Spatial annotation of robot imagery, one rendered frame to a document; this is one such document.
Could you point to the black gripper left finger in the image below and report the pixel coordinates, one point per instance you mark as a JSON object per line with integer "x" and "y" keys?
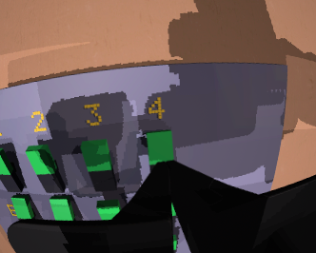
{"x": 144, "y": 225}

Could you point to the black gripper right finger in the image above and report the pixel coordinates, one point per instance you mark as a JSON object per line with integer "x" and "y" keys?
{"x": 220, "y": 218}

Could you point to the grey switch panel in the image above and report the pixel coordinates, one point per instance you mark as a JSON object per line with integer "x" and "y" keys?
{"x": 78, "y": 147}

